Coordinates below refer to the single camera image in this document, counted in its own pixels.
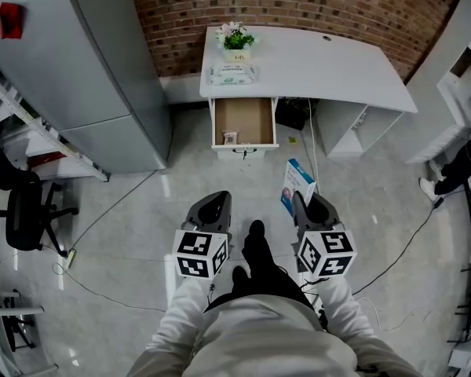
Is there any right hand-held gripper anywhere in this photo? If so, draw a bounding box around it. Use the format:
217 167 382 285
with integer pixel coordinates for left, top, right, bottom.
292 189 357 279

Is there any white frame stand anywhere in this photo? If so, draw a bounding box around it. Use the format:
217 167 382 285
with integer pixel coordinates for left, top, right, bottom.
0 275 60 377

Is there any grey refrigerator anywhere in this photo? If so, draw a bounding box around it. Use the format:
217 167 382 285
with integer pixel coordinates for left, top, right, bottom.
0 0 173 174

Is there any person's left forearm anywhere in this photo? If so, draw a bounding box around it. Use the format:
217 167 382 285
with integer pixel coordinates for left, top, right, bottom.
144 275 217 353

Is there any potted artificial flower plant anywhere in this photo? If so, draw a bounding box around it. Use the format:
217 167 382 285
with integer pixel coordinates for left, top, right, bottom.
214 20 260 64

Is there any person's left leg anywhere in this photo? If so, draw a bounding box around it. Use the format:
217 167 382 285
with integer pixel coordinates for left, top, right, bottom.
231 265 253 302

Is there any person's right leg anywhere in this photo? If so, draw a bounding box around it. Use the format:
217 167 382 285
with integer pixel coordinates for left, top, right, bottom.
241 219 315 309

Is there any white wooden drawer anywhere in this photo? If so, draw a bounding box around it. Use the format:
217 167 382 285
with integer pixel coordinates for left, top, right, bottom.
209 97 279 151

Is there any blue and white box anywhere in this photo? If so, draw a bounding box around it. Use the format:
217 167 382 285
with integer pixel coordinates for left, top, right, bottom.
280 158 318 218

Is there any black floor cable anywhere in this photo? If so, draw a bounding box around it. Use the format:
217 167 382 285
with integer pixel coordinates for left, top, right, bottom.
351 188 466 296

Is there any person's right forearm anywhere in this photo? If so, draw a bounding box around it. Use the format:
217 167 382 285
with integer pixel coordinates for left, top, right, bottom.
317 275 378 341

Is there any white shelf unit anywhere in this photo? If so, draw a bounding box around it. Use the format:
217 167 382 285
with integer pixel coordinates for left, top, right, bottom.
406 0 471 164

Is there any person's leg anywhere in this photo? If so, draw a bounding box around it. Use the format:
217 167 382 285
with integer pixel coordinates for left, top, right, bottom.
241 219 315 309
231 265 253 302

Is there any red box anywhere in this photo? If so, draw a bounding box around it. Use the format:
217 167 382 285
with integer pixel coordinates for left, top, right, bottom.
26 151 67 169

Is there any black box under desk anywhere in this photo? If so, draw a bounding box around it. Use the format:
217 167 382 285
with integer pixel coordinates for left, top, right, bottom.
275 97 319 131

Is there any white hanging cable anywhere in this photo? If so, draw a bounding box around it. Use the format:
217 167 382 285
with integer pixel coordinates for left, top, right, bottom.
305 98 322 196

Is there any person's beige top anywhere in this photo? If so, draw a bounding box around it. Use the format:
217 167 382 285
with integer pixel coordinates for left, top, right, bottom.
127 292 421 377

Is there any black office chair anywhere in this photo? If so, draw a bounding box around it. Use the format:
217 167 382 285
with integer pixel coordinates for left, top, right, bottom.
0 127 79 258

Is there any white wet wipes packet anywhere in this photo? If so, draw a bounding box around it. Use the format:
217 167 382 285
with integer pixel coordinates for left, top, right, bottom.
206 63 261 87

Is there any silver metal rack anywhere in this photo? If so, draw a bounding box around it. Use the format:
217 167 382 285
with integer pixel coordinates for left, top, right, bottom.
0 59 111 183

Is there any white desk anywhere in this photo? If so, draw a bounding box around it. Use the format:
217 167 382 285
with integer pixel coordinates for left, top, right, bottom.
199 24 419 160

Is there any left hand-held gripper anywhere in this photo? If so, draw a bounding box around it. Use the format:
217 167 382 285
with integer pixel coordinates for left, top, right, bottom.
171 189 234 280

